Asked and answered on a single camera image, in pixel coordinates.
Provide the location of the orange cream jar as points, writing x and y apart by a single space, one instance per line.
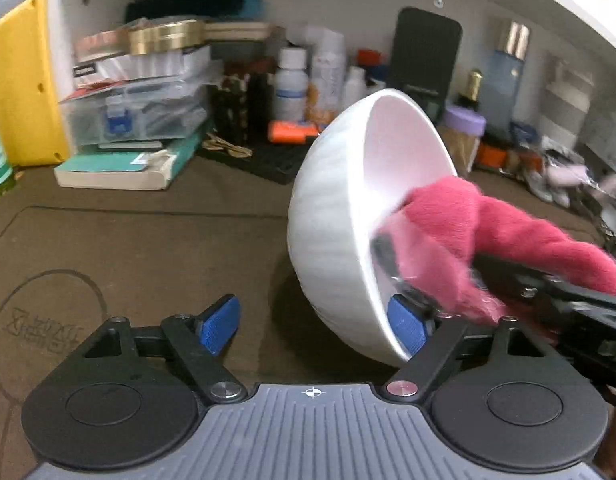
490 156

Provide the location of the clear plastic storage box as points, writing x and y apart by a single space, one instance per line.
143 110

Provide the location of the brown hair clips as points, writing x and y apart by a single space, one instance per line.
228 146

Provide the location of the white ribbed bowl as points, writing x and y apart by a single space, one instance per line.
338 230

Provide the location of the yellow plastic board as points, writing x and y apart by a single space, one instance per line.
23 85

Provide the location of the blue gold-cap toner bottle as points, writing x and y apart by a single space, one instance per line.
508 80

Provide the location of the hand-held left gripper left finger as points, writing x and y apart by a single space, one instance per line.
218 325

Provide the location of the black gold-cap bottle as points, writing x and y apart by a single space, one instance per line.
471 90

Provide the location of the black bristle brush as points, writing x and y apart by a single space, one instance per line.
188 4

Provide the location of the purple lid toothpick jar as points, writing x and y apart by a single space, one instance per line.
465 135

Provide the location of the teal book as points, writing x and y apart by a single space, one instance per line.
113 167

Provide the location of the beige flat case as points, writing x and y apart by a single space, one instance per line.
240 31

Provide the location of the striped cardboard box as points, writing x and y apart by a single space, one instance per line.
138 65

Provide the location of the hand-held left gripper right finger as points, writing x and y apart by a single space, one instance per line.
407 330

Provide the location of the gold round tin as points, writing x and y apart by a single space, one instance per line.
165 36

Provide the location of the small white dropper bottle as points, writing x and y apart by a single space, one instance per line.
354 90

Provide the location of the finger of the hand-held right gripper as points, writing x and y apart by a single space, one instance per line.
384 255

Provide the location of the brown felt desk mat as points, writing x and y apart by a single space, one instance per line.
138 270

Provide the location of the white medicine bottle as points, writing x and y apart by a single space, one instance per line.
290 87

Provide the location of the black gold-lettered ink sticks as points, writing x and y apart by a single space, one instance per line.
238 105

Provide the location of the black ribbed tray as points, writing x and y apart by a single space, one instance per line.
273 162

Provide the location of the white grey container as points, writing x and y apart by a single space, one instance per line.
565 105

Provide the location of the pink towel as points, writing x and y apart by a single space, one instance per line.
513 240

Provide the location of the orange plastic case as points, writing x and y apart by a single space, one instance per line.
290 132

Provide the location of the pink handheld device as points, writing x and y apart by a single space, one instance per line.
565 175

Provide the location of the black phone stand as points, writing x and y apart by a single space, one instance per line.
425 50

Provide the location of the copper round tin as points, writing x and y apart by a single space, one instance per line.
100 45

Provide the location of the white shelf unit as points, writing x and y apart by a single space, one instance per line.
63 20

